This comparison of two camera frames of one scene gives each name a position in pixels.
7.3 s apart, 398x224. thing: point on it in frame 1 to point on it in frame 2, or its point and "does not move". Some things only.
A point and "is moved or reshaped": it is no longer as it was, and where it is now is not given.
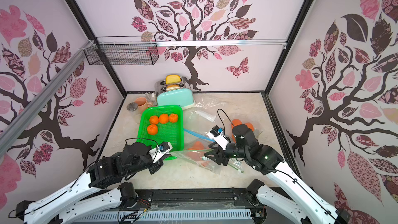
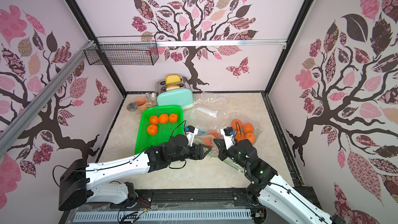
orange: x=152 y=129 does not move
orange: x=164 y=118 does not move
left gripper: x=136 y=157 to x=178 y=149
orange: x=154 y=120 does not move
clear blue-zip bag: x=204 y=114 is moved or reshaped
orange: x=173 y=117 does not move
